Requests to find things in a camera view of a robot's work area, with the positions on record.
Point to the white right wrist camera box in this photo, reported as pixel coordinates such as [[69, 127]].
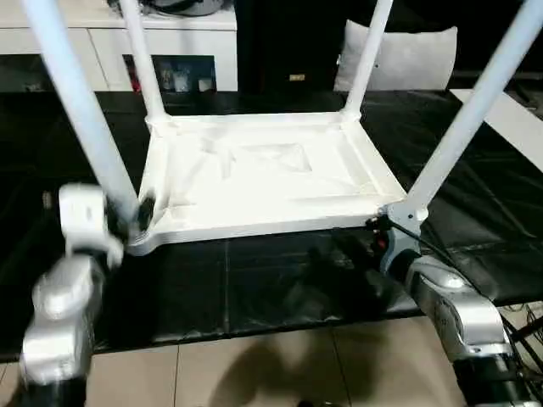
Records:
[[403, 216]]

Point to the grey pillow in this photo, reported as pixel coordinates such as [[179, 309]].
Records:
[[415, 59]]

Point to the white sideboard with glass doors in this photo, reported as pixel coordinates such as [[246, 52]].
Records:
[[51, 38]]

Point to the black cabinet with gold label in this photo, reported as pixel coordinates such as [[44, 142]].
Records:
[[292, 42]]

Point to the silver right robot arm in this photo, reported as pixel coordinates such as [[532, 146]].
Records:
[[445, 297]]

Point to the small white cup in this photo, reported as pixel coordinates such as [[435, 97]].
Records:
[[182, 80], [205, 85]]

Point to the white flat board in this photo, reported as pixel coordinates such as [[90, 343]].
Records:
[[517, 127]]

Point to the black mat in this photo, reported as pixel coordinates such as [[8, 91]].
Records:
[[275, 288]]

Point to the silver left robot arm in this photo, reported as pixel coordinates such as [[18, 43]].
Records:
[[63, 305]]

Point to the white plastic table top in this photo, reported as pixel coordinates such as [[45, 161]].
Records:
[[275, 191]]

